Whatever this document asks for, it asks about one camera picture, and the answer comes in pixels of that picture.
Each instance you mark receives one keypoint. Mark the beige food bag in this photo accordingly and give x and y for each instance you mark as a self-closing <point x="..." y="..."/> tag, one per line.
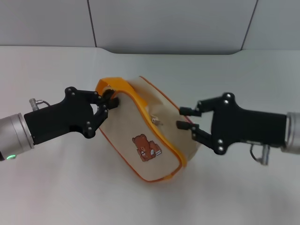
<point x="150" y="140"/>

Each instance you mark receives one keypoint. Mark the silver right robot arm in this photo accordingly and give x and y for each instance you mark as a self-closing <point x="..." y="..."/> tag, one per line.
<point x="293" y="132"/>

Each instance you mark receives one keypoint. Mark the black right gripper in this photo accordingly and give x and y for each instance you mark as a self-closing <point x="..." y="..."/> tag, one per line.
<point x="248" y="126"/>

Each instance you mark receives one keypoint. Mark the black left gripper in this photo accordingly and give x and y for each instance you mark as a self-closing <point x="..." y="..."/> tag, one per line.
<point x="63" y="117"/>

